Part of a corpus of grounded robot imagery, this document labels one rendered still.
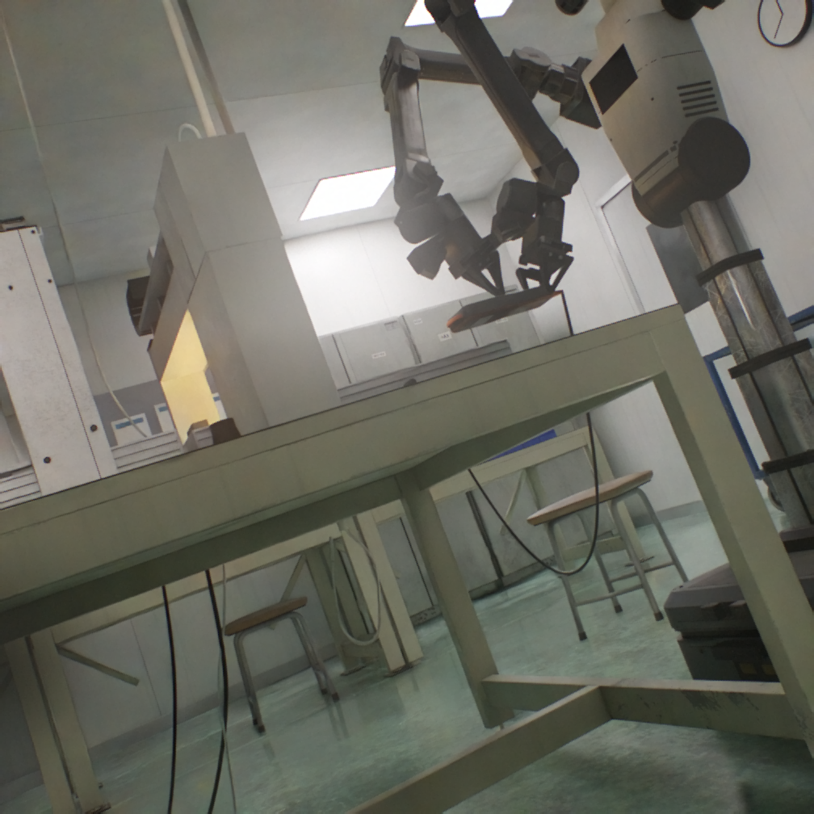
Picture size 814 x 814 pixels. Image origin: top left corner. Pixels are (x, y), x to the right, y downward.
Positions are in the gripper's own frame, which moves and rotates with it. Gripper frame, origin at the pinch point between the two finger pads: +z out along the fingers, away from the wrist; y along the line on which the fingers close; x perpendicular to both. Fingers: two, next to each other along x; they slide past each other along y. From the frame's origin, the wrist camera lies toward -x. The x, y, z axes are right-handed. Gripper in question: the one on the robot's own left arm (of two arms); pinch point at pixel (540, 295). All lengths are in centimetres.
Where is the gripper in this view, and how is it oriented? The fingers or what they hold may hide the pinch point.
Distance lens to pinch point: 169.4
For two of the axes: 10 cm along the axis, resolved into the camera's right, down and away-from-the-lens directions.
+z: -1.3, 9.4, -3.2
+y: 3.4, -2.6, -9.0
